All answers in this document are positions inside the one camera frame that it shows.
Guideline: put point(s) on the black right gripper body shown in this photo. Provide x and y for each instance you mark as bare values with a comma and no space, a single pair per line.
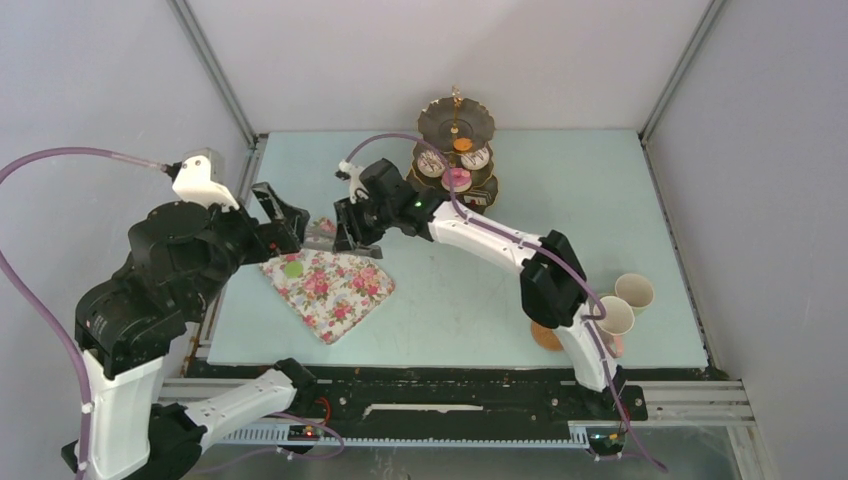
364,222

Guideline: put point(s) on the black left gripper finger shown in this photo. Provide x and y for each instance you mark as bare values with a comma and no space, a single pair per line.
275,208
296,220

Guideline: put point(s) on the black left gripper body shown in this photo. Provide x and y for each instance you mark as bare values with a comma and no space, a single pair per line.
242,242

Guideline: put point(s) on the orange tart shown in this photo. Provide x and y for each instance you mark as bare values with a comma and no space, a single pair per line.
456,179

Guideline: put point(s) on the small orange pastry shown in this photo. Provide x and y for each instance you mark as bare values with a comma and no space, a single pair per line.
462,144

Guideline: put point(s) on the chocolate drizzled donut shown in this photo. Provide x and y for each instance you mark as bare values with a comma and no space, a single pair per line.
476,160

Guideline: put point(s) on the three tier dessert stand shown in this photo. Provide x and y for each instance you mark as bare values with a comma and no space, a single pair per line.
444,120

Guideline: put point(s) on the stainless steel serving tongs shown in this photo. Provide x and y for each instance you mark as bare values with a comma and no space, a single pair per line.
320,240

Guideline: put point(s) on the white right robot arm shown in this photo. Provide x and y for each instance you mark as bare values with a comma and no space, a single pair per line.
553,288

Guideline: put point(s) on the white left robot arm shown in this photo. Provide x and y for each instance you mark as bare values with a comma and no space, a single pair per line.
181,257

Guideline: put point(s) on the green macaron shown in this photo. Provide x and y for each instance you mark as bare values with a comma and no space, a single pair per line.
293,269

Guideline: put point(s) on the floral square tray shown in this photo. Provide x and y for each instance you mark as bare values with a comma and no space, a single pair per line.
335,293

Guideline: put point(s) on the woven rattan coaster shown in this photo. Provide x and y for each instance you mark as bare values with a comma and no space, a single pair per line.
545,338

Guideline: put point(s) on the pink mug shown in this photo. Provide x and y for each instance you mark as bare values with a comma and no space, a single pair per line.
618,321

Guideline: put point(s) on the cream paper cup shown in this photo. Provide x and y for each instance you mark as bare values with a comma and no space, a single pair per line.
636,290

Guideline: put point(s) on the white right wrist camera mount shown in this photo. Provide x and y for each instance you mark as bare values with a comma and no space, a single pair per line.
351,174

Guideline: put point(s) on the left aluminium frame post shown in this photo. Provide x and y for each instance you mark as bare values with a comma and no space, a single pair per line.
204,52

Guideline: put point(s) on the aluminium frame post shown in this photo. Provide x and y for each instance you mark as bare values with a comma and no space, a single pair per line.
204,52
692,48

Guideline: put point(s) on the right aluminium frame post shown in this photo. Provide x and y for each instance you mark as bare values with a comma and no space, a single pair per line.
692,48

